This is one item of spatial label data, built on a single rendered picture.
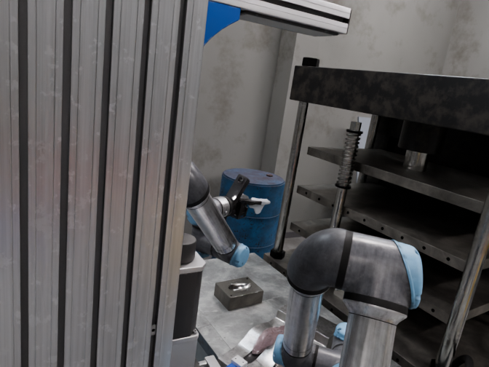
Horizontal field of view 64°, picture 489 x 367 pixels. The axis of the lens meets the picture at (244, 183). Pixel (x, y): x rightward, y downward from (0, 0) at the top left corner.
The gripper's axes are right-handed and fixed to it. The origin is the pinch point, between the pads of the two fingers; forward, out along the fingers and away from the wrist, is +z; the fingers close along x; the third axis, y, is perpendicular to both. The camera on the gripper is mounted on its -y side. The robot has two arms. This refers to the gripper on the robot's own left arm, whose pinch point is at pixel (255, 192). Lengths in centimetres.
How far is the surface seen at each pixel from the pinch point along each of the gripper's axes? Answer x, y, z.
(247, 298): -1, 61, 22
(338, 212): 12, 18, 73
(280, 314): 20, 54, 16
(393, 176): 32, -12, 71
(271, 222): -83, 98, 189
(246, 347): 20, 57, -9
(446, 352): 83, 43, 43
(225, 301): -8, 64, 14
